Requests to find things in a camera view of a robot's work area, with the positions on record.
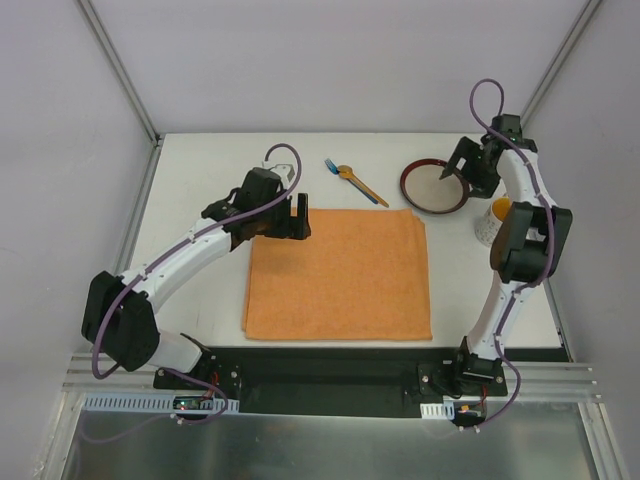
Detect white floral mug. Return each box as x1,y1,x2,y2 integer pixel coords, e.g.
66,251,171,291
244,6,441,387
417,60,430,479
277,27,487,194
474,196,511,247

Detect red rimmed plate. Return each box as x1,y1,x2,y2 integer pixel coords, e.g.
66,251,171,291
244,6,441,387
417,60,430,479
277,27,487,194
399,159,470,215

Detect blue metal fork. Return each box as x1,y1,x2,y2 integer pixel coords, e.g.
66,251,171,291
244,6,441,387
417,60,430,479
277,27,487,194
324,158,378,204

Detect gold spoon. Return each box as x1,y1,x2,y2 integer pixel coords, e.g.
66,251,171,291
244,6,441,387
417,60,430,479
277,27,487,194
338,165,389,208

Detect orange cloth placemat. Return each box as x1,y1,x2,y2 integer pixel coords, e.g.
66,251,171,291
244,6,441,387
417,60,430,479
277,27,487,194
243,209,433,342

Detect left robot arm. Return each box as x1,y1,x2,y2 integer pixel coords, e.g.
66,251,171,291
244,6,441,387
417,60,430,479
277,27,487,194
81,167,311,389

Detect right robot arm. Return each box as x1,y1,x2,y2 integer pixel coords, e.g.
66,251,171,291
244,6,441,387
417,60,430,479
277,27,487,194
430,114,573,397

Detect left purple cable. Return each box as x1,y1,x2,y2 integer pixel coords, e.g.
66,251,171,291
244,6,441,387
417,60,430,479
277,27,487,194
79,143,304,444

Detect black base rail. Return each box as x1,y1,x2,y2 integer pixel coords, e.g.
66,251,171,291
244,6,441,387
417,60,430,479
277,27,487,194
153,347,507,418

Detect right aluminium frame post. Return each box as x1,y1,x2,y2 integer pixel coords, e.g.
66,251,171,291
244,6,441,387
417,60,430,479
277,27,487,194
505,1,603,131

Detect aluminium frame post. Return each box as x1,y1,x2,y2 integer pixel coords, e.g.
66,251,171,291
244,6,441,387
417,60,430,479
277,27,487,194
75,0,161,146
505,1,603,131

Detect aluminium front rail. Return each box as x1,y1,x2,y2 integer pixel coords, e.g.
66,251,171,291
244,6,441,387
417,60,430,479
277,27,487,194
62,353,603,403

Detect right white cable duct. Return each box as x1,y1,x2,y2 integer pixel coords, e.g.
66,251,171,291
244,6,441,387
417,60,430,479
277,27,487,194
420,402,455,421

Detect white cable duct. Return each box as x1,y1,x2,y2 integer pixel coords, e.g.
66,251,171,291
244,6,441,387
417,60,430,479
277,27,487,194
84,393,239,415
420,402,455,421

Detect left white cable duct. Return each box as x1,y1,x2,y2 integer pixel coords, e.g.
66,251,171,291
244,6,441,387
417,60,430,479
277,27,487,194
84,393,239,415

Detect left aluminium frame post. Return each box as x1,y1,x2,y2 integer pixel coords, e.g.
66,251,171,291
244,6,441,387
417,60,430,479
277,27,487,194
75,0,161,146

